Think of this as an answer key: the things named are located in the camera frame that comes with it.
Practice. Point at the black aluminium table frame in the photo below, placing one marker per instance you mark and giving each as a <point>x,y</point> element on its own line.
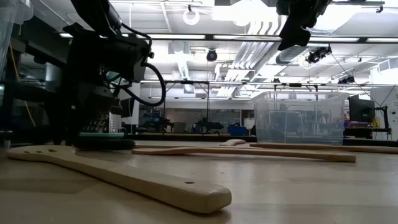
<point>373,142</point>

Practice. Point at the slotted wooden spatula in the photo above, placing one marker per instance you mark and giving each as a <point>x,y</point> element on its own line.
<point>140,183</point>

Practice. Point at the black monitor stand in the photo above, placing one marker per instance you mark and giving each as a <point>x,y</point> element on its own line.
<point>385,118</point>

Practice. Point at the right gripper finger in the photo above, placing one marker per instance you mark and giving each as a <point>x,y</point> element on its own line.
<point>293,34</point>

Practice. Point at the background black metal frame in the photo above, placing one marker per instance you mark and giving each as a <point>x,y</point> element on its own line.
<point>207,102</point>

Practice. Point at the silver ventilation duct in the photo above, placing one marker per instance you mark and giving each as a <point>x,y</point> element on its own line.
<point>289,56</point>

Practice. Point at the black ceiling camera cluster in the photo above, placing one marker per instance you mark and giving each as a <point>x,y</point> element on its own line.
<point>317,55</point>

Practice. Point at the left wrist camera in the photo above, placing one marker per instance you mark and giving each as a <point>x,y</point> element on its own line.
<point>127,59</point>

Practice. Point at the clear plastic container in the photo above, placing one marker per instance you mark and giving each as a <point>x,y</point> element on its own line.
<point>6,18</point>
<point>298,124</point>

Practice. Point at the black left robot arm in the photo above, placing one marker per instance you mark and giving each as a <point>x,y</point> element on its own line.
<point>93,15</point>

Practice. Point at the background dark desk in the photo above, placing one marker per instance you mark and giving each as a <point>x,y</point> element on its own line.
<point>367,132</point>

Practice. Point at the black computer monitor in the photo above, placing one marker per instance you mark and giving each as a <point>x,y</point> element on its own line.
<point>360,110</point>

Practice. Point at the wooden fork spoon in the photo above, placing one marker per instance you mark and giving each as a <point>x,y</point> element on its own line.
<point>232,142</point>

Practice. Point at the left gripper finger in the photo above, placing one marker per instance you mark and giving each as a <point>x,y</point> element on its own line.
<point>99,105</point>
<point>63,124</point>

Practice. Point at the plain wooden spatula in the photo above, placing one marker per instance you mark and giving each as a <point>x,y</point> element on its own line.
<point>248,153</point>

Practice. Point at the LED strip light bar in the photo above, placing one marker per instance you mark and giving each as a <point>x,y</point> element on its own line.
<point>177,36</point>

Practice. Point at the blue storage bin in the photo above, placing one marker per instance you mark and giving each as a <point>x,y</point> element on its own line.
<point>237,130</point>

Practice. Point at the small black monitor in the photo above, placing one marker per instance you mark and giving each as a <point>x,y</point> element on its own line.
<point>129,109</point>

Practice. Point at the background black robot arm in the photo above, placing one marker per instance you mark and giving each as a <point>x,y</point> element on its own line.
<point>158,124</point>
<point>208,125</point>

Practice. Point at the brown wooden corner spoon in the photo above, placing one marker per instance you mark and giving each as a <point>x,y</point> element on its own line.
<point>311,146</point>

